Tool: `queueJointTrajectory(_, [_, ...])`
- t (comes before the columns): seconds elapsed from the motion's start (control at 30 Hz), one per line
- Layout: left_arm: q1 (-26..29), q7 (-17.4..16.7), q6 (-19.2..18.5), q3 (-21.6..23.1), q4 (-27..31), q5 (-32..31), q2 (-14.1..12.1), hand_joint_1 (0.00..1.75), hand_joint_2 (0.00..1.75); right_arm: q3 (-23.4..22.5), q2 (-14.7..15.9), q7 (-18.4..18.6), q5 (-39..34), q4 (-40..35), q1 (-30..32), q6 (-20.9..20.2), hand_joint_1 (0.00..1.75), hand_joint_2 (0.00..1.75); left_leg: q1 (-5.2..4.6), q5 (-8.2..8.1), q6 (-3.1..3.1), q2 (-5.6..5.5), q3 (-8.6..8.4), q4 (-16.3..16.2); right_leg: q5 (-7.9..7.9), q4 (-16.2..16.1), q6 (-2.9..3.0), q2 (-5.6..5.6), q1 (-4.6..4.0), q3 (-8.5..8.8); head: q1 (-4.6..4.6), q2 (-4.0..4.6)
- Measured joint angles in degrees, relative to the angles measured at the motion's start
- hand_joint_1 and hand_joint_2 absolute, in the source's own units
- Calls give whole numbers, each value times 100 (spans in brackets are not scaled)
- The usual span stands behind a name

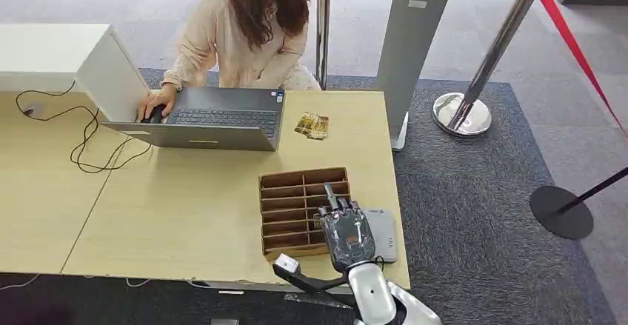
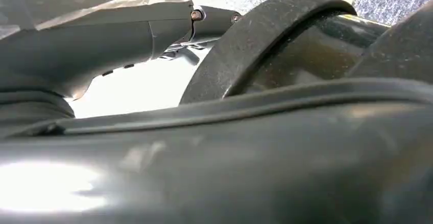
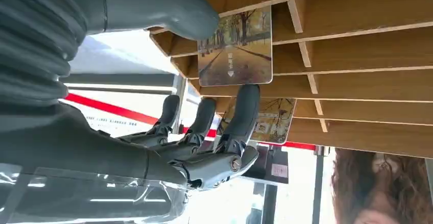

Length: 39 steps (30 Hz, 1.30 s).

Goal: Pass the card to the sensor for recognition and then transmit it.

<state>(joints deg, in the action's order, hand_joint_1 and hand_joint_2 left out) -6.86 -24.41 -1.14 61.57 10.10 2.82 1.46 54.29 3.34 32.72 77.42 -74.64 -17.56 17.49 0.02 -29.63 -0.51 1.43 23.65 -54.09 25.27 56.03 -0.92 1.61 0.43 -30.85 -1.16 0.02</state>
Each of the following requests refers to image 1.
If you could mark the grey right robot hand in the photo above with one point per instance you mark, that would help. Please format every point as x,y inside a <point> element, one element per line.
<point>347,237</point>

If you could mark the grey flat card reader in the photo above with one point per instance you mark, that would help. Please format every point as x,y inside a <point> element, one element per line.
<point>385,237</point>

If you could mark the wooden card box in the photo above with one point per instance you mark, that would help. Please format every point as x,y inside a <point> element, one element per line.
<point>289,212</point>

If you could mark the gold printed card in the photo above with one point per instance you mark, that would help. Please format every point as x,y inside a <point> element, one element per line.
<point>319,129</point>
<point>304,123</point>

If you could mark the dark grey rug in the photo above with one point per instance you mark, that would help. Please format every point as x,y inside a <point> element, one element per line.
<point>471,205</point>

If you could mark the chrome stanchion with round base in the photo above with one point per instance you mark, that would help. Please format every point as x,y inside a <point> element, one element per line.
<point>463,114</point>

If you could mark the grey laptop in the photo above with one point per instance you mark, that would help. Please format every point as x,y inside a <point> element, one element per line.
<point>216,124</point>

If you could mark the grey kiosk stand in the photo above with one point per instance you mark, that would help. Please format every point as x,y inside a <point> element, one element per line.
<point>417,43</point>

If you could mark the black stanchion with round base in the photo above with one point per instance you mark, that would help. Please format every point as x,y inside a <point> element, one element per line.
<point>562,212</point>

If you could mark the black computer mouse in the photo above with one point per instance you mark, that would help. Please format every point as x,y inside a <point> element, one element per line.
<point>156,115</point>

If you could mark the person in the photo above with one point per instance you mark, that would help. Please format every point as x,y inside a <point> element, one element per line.
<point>245,33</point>

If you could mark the person's hand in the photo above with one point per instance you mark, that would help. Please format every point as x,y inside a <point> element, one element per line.
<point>157,99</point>

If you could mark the red barrier belt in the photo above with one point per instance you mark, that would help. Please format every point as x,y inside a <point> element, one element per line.
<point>569,43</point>

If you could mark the white cabinet box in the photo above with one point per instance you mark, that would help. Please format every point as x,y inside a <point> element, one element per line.
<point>64,58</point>

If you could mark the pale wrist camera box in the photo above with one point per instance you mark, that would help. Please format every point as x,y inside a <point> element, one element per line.
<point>287,265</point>

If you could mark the chrome stanchion post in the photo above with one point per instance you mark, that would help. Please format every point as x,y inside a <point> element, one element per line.
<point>323,23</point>

